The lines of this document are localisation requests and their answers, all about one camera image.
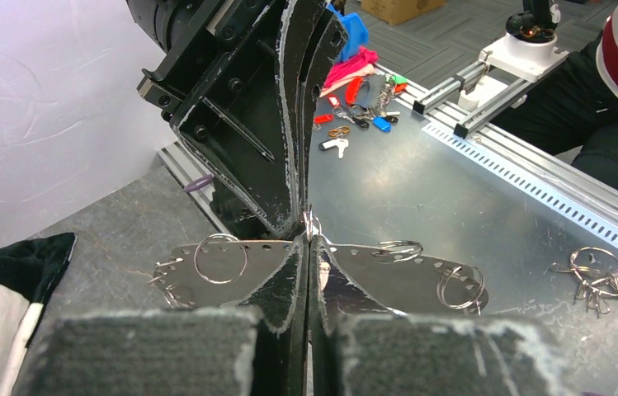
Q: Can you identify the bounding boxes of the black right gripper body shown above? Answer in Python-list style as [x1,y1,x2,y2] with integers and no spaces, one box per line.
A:
[136,0,288,165]

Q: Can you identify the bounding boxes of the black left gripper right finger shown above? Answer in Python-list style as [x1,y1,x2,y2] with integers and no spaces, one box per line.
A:
[309,236,578,396]

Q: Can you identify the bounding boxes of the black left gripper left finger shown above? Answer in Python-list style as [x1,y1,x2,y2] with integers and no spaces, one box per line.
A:
[14,236,309,395]

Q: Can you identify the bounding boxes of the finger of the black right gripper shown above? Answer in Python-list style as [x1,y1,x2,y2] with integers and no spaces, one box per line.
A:
[297,11,346,208]
[168,1,328,239]

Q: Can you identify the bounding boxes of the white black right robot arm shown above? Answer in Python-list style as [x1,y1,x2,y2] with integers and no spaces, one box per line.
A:
[128,1,347,239]

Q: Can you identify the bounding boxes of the keys on far table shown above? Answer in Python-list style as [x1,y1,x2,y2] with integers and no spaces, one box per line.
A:
[314,73,408,158]

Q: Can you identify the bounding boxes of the blue plastic bin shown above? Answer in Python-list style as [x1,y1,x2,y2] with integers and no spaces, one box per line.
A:
[327,2,369,63]

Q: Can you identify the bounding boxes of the pink folded cloth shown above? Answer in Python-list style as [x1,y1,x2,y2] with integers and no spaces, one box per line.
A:
[319,46,379,97]

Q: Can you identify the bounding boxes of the cardboard box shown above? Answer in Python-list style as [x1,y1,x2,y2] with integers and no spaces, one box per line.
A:
[361,0,446,26]

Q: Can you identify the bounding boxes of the bunch of spare key rings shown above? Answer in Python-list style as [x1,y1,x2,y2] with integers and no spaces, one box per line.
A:
[549,246,618,319]

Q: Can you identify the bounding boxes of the black white checkered pillow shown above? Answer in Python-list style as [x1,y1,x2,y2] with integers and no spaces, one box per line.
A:
[0,233,77,395]

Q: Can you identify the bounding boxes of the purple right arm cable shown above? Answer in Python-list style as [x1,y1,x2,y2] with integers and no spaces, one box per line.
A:
[182,173,215,193]

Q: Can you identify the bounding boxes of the aluminium frame rail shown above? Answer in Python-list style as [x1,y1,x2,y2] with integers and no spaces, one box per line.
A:
[158,141,229,233]

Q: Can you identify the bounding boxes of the far white slotted duct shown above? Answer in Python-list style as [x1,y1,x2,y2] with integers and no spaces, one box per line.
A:
[422,122,618,250]

